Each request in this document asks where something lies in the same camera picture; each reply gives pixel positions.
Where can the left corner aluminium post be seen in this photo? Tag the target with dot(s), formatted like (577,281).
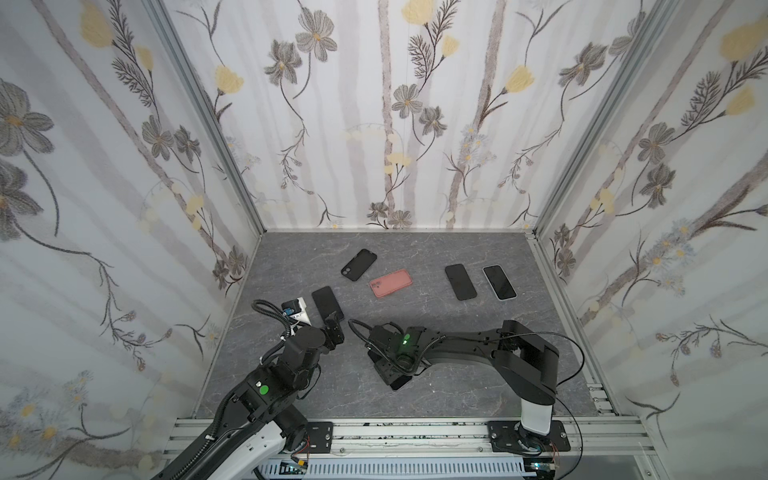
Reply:
(204,109)

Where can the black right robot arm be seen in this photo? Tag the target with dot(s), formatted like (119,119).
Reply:
(527,362)

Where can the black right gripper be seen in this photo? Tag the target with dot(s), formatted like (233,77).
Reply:
(384,368)

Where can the blue-edged phone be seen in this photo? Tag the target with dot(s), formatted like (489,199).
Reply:
(460,282)
(327,304)

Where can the right corner aluminium post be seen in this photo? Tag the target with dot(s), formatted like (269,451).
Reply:
(647,35)

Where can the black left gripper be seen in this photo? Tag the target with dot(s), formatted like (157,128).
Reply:
(336,333)

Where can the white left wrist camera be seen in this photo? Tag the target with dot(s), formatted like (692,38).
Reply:
(295,310)

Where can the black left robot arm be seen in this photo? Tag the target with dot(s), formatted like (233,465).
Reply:
(257,419)

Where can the small black phone case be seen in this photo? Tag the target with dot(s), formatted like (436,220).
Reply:
(359,264)

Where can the white slotted cable duct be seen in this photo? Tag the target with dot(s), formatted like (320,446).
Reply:
(399,468)

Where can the purple-edged phone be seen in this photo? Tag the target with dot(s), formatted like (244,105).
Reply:
(499,283)
(396,380)

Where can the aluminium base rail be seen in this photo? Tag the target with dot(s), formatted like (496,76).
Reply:
(579,448)

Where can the corner aluminium post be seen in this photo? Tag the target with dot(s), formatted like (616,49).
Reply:
(647,35)
(204,109)

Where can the pink phone case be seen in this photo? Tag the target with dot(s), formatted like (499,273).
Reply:
(390,283)

